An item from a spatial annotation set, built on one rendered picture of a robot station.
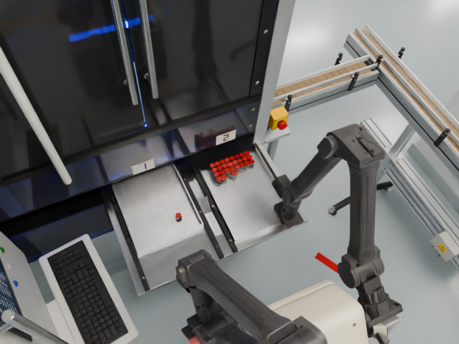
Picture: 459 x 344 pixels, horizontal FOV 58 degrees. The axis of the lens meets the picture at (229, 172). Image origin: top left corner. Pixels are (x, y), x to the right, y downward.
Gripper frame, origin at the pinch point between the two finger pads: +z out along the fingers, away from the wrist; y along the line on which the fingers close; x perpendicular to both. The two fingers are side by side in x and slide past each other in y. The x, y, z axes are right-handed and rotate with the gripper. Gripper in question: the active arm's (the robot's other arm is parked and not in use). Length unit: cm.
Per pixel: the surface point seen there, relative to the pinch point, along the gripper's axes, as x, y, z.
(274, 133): -18.0, 40.5, 1.9
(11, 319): 80, -15, -58
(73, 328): 83, -2, 9
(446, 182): -141, 9, 81
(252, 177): 1.2, 24.2, 1.7
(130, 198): 50, 35, 1
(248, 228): 13.0, 4.5, 1.9
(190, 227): 33.1, 13.7, 1.7
